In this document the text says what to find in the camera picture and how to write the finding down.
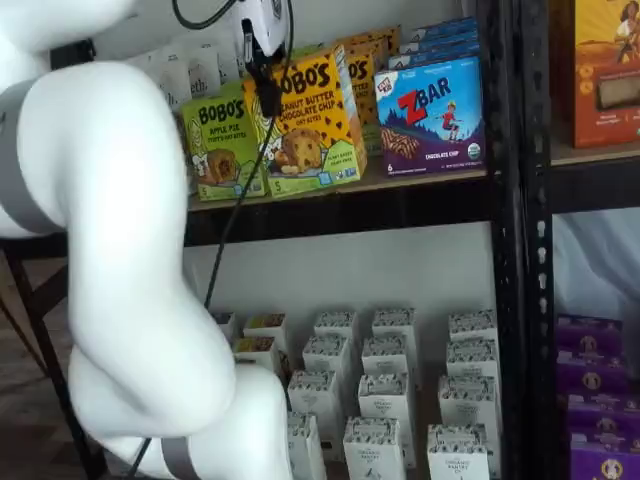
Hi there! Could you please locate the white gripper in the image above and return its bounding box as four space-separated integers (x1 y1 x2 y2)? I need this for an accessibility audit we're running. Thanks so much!
239 0 296 119

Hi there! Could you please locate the orange Bobo's oat bites box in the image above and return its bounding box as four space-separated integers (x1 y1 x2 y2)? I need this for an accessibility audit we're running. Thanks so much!
243 43 369 199
335 25 401 69
344 49 384 156

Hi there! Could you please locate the green Bobo's apple pie box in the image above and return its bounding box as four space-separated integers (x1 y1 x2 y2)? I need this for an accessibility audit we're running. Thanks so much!
180 82 266 202

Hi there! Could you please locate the black metal shelf rack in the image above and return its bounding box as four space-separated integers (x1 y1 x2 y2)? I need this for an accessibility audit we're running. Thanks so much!
519 0 640 480
184 0 526 480

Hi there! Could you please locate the blue purple Zbar box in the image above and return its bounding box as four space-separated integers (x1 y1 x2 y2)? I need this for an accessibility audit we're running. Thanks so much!
399 29 480 51
412 17 478 37
374 55 485 177
388 42 481 69

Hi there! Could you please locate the wooden shelf board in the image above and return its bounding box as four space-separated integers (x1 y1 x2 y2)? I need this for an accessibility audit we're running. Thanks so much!
209 309 501 480
187 167 489 214

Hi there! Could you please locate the yellow label granola box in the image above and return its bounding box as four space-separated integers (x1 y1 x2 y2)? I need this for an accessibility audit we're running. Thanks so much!
232 335 280 374
243 313 289 341

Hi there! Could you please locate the blue label granola box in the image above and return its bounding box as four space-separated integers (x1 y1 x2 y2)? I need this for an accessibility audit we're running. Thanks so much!
212 312 236 341

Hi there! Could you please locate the white floral print box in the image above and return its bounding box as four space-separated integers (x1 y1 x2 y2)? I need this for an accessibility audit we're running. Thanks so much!
357 373 412 421
448 309 498 344
438 374 500 427
360 335 410 376
445 339 500 379
313 310 359 339
287 412 327 480
301 334 352 374
427 423 490 480
287 370 342 417
343 416 407 480
372 308 417 339

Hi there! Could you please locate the large orange snack box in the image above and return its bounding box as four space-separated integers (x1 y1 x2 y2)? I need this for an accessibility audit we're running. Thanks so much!
573 0 640 150

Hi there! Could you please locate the purple snack box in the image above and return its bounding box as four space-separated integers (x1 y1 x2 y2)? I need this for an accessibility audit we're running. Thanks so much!
569 434 640 480
556 314 624 354
564 392 640 439
556 349 630 396

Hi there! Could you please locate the white plastic sheet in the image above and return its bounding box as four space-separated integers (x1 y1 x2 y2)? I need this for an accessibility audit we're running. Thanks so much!
552 209 640 321

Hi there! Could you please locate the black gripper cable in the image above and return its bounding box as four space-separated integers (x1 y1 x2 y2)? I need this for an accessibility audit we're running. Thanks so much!
129 0 296 480

